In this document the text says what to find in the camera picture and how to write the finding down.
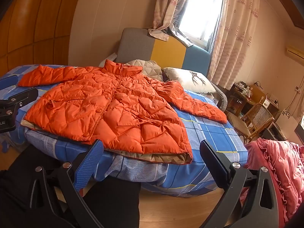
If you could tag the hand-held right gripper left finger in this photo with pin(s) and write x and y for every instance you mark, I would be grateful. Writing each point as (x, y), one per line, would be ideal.
(89, 161)

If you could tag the wooden panelled wardrobe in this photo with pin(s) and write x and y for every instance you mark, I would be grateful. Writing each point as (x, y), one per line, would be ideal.
(35, 21)

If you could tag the pink ruffled quilt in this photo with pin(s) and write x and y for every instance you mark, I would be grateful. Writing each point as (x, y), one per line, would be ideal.
(277, 161)

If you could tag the orange quilted puffer jacket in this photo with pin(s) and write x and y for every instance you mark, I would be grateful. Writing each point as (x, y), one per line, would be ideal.
(106, 104)

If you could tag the person's black trousers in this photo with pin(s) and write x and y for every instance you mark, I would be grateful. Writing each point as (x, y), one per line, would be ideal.
(21, 185)

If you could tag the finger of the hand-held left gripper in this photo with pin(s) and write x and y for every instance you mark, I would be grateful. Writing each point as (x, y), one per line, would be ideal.
(16, 101)
(8, 80)

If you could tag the wall air conditioner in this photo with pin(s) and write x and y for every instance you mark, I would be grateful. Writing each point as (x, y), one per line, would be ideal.
(295, 51)

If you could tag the hanging pink patterned curtain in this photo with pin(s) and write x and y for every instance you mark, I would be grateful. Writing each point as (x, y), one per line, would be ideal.
(235, 33)

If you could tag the grey yellow blue headboard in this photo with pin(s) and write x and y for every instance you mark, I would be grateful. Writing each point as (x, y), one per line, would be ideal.
(140, 45)

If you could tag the white cabinet with flower decal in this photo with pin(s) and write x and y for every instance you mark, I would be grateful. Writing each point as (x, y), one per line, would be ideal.
(287, 123)

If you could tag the bunched pink patterned curtain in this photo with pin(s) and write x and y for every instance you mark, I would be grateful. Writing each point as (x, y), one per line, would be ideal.
(166, 7)

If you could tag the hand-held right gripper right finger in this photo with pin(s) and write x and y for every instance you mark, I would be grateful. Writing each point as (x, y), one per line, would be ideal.
(213, 161)

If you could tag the cluttered wooden side table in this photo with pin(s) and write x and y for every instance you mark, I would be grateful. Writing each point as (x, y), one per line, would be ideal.
(247, 95)

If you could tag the white pillow with dark print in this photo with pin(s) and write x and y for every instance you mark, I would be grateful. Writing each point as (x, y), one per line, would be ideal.
(190, 78)

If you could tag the brown rattan chair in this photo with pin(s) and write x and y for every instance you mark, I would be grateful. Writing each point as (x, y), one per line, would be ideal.
(260, 116)

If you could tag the bright window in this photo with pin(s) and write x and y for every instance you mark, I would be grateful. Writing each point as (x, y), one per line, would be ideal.
(201, 7)

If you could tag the bed with blue plaid sheet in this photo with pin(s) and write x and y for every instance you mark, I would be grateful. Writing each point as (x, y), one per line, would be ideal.
(209, 133)

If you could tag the beige quilted jacket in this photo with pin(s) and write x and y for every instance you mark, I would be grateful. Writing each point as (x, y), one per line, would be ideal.
(148, 68)

